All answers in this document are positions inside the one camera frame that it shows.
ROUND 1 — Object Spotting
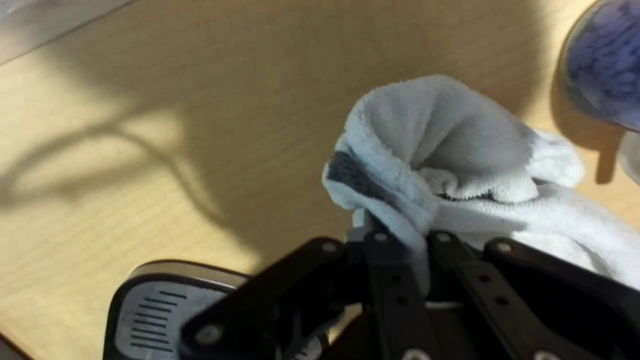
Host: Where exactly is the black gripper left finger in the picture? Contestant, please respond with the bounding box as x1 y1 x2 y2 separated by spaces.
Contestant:
178 239 360 354

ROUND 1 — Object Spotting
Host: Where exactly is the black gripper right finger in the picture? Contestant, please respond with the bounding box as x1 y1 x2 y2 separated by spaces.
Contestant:
426 232 640 360

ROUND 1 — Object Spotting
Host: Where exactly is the light grey towel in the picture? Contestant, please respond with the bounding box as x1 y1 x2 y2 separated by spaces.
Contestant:
322 74 640 291

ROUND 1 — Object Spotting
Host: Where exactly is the coffee maker drip tray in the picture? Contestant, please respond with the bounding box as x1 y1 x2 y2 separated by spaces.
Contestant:
101 261 248 360

